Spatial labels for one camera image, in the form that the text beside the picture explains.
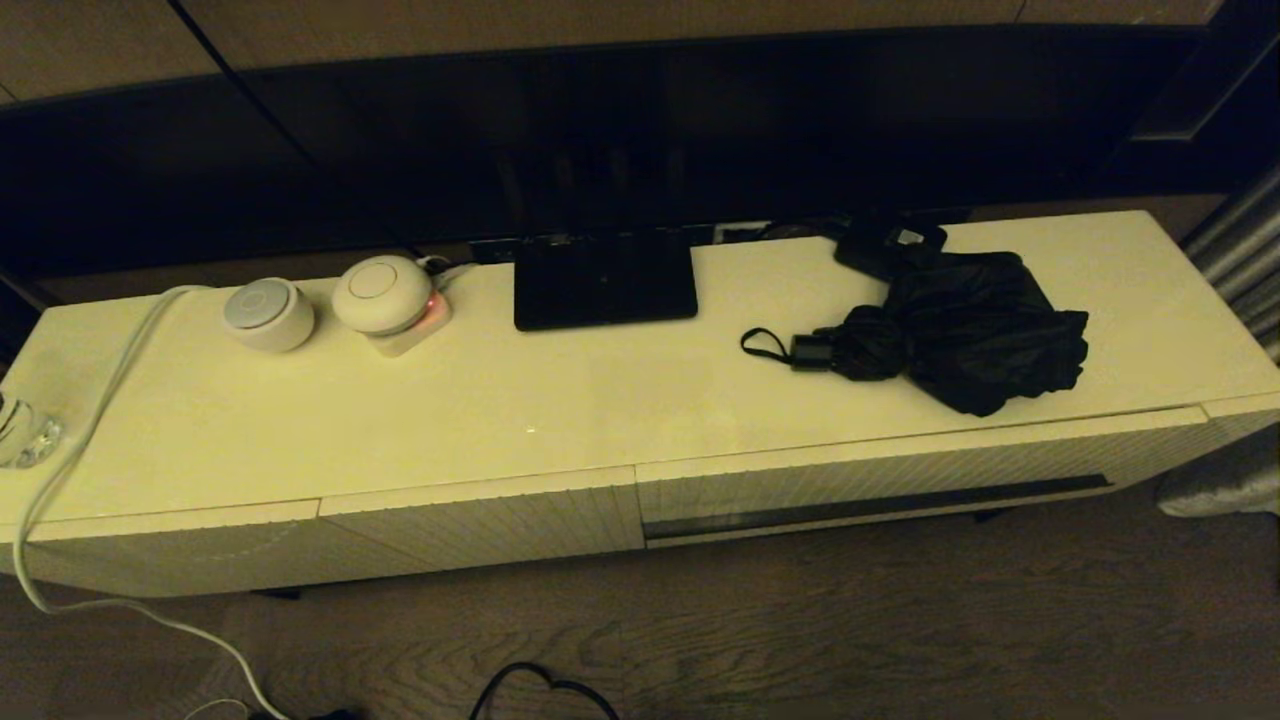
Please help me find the black television base plate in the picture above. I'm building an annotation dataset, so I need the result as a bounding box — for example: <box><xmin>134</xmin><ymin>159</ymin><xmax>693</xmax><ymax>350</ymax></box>
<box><xmin>513</xmin><ymin>228</ymin><xmax>699</xmax><ymax>332</ymax></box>

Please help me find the wide ribbed cabinet front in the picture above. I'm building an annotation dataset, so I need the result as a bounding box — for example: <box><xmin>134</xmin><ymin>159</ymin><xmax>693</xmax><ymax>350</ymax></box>
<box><xmin>318</xmin><ymin>467</ymin><xmax>646</xmax><ymax>581</ymax></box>

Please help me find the large black television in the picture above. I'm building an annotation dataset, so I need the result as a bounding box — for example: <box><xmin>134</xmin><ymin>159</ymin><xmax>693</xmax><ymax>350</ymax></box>
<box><xmin>0</xmin><ymin>25</ymin><xmax>1280</xmax><ymax>276</ymax></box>

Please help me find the plain cream cabinet front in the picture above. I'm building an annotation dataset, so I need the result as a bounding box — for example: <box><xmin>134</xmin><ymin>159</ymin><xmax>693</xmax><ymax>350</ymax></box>
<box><xmin>0</xmin><ymin>500</ymin><xmax>323</xmax><ymax>601</ymax></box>

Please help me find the black floor cable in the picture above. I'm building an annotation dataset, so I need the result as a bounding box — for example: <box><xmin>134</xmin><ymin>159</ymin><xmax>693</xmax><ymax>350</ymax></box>
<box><xmin>470</xmin><ymin>662</ymin><xmax>621</xmax><ymax>720</ymax></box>

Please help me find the cream white ribbed drawer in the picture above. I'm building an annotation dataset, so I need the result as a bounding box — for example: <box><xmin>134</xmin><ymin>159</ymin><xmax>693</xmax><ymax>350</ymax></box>
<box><xmin>636</xmin><ymin>407</ymin><xmax>1211</xmax><ymax>549</ymax></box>

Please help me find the black umbrella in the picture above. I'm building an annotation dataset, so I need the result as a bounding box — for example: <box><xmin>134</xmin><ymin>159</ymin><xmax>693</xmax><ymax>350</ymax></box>
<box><xmin>740</xmin><ymin>250</ymin><xmax>1091</xmax><ymax>418</ymax></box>

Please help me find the white TV cabinet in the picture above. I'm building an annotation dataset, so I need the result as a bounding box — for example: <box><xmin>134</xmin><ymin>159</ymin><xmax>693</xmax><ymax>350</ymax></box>
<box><xmin>0</xmin><ymin>210</ymin><xmax>1280</xmax><ymax>601</ymax></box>

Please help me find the silver ribbed column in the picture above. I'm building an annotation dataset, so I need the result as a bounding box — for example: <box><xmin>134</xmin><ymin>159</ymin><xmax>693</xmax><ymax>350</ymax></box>
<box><xmin>1180</xmin><ymin>165</ymin><xmax>1280</xmax><ymax>366</ymax></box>

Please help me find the white power strip red light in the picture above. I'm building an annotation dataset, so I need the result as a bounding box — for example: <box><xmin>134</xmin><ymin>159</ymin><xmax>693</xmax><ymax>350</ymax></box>
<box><xmin>368</xmin><ymin>290</ymin><xmax>454</xmax><ymax>359</ymax></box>

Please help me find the white speaker grey top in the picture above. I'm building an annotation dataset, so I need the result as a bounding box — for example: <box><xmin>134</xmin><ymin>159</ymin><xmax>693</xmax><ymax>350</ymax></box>
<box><xmin>223</xmin><ymin>278</ymin><xmax>317</xmax><ymax>353</ymax></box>

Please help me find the white cloth on floor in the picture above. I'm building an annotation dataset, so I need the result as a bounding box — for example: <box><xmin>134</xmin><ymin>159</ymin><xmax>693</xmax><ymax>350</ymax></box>
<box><xmin>1155</xmin><ymin>425</ymin><xmax>1280</xmax><ymax>519</ymax></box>

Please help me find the clear glass object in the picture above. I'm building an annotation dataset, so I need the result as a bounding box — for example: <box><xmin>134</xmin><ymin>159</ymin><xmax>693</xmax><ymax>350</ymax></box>
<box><xmin>0</xmin><ymin>392</ymin><xmax>63</xmax><ymax>470</ymax></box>

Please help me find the thin black hanging cable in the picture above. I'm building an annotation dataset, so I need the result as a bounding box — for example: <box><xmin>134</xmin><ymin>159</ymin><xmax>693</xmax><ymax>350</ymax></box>
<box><xmin>168</xmin><ymin>0</ymin><xmax>426</xmax><ymax>259</ymax></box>

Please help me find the black set-top box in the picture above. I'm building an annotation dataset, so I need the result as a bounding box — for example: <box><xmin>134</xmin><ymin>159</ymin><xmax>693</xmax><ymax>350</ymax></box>
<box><xmin>834</xmin><ymin>214</ymin><xmax>949</xmax><ymax>283</ymax></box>

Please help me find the white round dome device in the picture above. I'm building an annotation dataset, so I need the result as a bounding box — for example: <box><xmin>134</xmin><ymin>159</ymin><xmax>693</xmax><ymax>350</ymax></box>
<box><xmin>332</xmin><ymin>255</ymin><xmax>434</xmax><ymax>337</ymax></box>

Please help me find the white power cable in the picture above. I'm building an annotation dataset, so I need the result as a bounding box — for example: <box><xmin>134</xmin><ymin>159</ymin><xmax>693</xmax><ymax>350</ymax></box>
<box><xmin>12</xmin><ymin>285</ymin><xmax>291</xmax><ymax>720</ymax></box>

